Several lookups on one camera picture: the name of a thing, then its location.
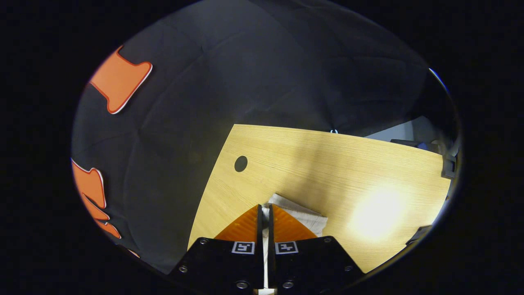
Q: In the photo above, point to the black backdrop cloth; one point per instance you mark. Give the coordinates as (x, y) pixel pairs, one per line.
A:
(184, 102)

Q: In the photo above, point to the white jeans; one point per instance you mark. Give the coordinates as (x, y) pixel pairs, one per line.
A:
(303, 217)

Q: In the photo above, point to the black chair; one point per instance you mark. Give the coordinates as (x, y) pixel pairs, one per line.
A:
(448, 168)

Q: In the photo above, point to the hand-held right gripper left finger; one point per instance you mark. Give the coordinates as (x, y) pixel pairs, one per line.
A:
(221, 262)

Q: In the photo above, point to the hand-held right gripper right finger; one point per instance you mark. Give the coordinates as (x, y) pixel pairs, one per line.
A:
(311, 262)

